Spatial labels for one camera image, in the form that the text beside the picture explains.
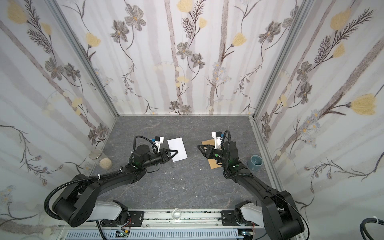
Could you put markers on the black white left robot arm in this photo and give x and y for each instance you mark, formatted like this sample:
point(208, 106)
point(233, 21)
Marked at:
point(75, 201)

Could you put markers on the aluminium corner frame post left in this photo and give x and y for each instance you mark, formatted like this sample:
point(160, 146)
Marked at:
point(81, 53)

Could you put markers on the tan paper envelope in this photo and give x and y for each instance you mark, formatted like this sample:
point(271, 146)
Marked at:
point(212, 160)

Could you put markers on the beige round ball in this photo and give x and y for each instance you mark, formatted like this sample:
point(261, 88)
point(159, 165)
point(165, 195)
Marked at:
point(105, 163)

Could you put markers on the teal ceramic cup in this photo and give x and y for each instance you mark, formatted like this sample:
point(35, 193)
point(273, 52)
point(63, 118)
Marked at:
point(255, 163)

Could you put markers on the blue bordered floral letter paper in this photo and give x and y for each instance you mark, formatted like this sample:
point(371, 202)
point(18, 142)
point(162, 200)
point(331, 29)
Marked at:
point(178, 144)

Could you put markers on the aluminium corner frame post right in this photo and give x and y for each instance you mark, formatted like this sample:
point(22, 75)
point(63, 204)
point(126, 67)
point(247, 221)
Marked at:
point(283, 55)

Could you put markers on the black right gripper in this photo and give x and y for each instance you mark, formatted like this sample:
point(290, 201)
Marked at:
point(211, 152)

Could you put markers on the clear glass dome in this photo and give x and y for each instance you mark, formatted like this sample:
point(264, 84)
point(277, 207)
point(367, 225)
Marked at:
point(176, 214)

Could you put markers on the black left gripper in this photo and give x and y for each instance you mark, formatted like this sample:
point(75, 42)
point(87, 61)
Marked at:
point(165, 155)

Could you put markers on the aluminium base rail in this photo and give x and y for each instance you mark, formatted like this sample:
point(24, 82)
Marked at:
point(115, 215)

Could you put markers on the white vented cable duct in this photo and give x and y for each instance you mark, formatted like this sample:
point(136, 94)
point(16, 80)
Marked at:
point(177, 234)

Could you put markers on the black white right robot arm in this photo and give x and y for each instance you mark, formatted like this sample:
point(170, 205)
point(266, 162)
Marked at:
point(278, 213)

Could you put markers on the aluminium corner frame post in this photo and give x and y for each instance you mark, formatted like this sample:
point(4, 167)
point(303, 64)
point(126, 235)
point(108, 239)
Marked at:
point(81, 53)
point(283, 55)

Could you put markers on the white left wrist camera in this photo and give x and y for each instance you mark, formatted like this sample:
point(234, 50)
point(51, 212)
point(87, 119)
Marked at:
point(157, 141)

